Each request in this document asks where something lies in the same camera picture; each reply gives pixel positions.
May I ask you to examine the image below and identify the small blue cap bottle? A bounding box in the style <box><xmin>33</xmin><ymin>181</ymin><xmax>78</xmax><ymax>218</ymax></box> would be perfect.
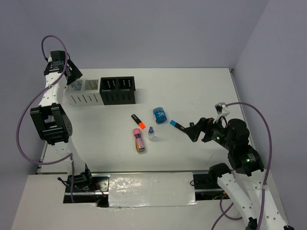
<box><xmin>148</xmin><ymin>126</ymin><xmax>155</xmax><ymax>141</ymax></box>

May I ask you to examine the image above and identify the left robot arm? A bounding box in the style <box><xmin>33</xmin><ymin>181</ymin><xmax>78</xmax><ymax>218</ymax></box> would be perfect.
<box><xmin>30</xmin><ymin>50</ymin><xmax>94</xmax><ymax>191</ymax></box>

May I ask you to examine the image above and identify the pink cap glue tube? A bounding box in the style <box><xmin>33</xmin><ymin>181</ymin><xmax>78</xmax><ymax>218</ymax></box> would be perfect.
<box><xmin>133</xmin><ymin>128</ymin><xmax>145</xmax><ymax>153</ymax></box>

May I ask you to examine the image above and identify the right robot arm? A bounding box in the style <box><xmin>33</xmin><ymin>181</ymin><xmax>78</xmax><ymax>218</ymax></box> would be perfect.
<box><xmin>180</xmin><ymin>118</ymin><xmax>292</xmax><ymax>230</ymax></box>

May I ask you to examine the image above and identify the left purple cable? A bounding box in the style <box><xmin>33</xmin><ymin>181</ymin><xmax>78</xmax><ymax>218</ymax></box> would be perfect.
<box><xmin>18</xmin><ymin>35</ymin><xmax>75</xmax><ymax>202</ymax></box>

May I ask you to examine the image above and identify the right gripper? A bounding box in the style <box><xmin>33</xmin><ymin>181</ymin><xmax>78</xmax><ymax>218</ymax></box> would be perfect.
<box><xmin>183</xmin><ymin>114</ymin><xmax>234</xmax><ymax>149</ymax></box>

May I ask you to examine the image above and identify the metal table rail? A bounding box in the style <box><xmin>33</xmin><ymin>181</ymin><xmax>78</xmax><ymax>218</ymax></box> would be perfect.
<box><xmin>36</xmin><ymin>169</ymin><xmax>209</xmax><ymax>175</ymax></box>

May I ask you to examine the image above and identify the silver foil cover plate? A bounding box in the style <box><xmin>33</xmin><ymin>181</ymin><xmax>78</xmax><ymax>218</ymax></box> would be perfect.
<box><xmin>108</xmin><ymin>172</ymin><xmax>197</xmax><ymax>207</ymax></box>

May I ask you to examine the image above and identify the black slotted container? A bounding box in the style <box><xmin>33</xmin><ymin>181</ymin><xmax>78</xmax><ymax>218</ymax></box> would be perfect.
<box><xmin>99</xmin><ymin>76</ymin><xmax>136</xmax><ymax>105</ymax></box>

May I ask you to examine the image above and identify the purple cable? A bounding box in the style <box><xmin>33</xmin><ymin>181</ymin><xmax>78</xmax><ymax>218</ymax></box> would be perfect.
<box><xmin>211</xmin><ymin>102</ymin><xmax>272</xmax><ymax>230</ymax></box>
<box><xmin>18</xmin><ymin>35</ymin><xmax>75</xmax><ymax>202</ymax></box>

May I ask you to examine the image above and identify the blue slime jar patterned lid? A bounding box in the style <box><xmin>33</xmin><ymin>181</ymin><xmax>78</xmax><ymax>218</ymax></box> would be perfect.
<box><xmin>67</xmin><ymin>80</ymin><xmax>83</xmax><ymax>92</ymax></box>

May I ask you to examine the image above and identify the orange highlighter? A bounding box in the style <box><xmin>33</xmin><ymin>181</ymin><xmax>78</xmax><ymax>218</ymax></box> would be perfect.
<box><xmin>131</xmin><ymin>114</ymin><xmax>146</xmax><ymax>129</ymax></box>

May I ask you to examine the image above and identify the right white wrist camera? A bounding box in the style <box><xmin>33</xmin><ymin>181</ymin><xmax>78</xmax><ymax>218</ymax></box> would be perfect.
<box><xmin>213</xmin><ymin>103</ymin><xmax>230</xmax><ymax>123</ymax></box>

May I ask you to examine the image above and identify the white slotted container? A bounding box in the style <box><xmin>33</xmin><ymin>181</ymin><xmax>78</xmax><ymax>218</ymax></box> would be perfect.
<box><xmin>64</xmin><ymin>79</ymin><xmax>104</xmax><ymax>106</ymax></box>

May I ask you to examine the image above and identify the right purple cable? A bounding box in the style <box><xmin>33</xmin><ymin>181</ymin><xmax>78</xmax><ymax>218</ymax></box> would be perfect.
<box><xmin>211</xmin><ymin>102</ymin><xmax>272</xmax><ymax>230</ymax></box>

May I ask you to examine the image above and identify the blue highlighter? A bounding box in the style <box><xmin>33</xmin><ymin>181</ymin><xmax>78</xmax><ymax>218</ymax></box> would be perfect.
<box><xmin>170</xmin><ymin>120</ymin><xmax>185</xmax><ymax>132</ymax></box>

